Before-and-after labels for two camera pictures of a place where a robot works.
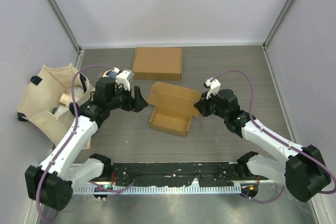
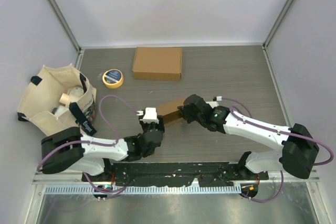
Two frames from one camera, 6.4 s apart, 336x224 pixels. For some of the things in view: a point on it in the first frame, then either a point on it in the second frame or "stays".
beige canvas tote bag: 46,99 stays
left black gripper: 139,102 → 160,125
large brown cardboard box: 156,63 stays
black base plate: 173,174 stays
